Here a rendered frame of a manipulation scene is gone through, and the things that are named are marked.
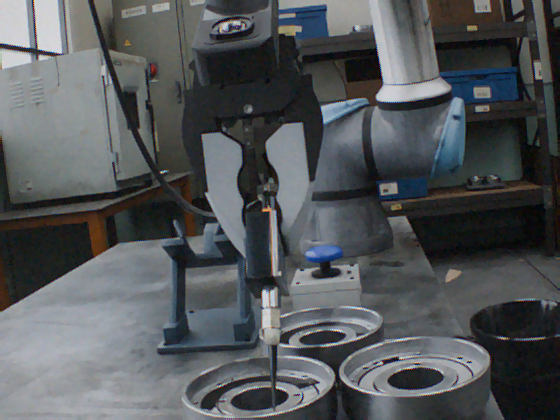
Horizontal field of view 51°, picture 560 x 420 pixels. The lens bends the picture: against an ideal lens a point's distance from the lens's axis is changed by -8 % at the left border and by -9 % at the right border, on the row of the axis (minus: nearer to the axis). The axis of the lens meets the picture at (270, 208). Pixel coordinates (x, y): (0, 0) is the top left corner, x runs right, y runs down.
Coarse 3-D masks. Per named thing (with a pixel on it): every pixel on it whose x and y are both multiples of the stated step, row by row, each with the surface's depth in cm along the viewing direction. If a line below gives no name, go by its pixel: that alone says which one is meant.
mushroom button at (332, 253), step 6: (324, 246) 68; (330, 246) 68; (312, 252) 67; (318, 252) 66; (324, 252) 66; (330, 252) 66; (336, 252) 66; (342, 252) 67; (306, 258) 67; (312, 258) 66; (318, 258) 66; (324, 258) 66; (330, 258) 66; (336, 258) 66; (324, 264) 67; (330, 264) 68; (324, 270) 68; (330, 270) 68
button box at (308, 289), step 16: (304, 272) 70; (320, 272) 68; (336, 272) 67; (352, 272) 68; (304, 288) 65; (320, 288) 65; (336, 288) 65; (352, 288) 65; (304, 304) 65; (320, 304) 65; (336, 304) 65; (352, 304) 65
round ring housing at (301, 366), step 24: (240, 360) 47; (264, 360) 47; (288, 360) 46; (312, 360) 45; (192, 384) 43; (216, 384) 45; (264, 384) 44; (288, 384) 44; (192, 408) 39; (240, 408) 44; (264, 408) 44; (288, 408) 37; (312, 408) 38; (336, 408) 41
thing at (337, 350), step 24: (288, 312) 57; (312, 312) 58; (336, 312) 57; (360, 312) 56; (264, 336) 52; (312, 336) 55; (336, 336) 55; (360, 336) 49; (384, 336) 52; (336, 360) 48
